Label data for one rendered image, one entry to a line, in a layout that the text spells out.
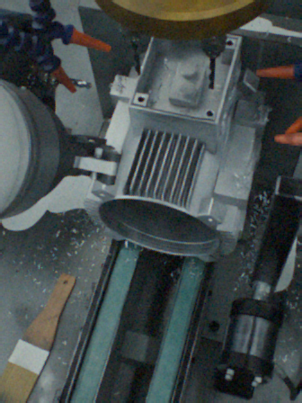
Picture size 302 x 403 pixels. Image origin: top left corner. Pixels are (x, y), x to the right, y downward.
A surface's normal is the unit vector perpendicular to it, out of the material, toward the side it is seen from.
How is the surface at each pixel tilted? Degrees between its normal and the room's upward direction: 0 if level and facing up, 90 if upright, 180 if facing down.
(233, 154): 0
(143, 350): 0
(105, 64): 90
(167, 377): 0
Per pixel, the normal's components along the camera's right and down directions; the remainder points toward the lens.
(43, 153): 0.98, 0.04
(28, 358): -0.06, -0.42
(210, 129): -0.27, 0.88
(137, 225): 0.40, -0.27
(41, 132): 0.95, -0.22
